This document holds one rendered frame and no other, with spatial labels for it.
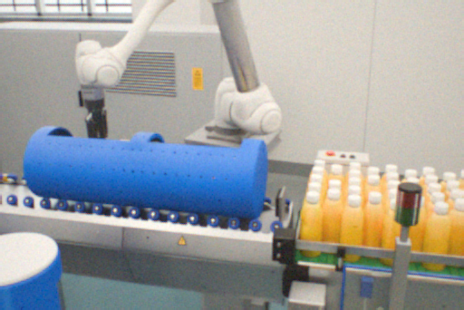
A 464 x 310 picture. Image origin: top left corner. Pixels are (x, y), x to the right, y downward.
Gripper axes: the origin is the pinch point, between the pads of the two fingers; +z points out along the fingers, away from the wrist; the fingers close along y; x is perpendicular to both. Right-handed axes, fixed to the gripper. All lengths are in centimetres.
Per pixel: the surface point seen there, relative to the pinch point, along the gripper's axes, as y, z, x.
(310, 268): 28, 25, 86
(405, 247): 43, 6, 112
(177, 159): 16.5, -4.0, 38.5
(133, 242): 19.2, 28.9, 20.7
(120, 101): -149, 20, -65
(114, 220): 17.1, 21.9, 12.7
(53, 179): 20.1, 5.8, -8.9
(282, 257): 30, 21, 77
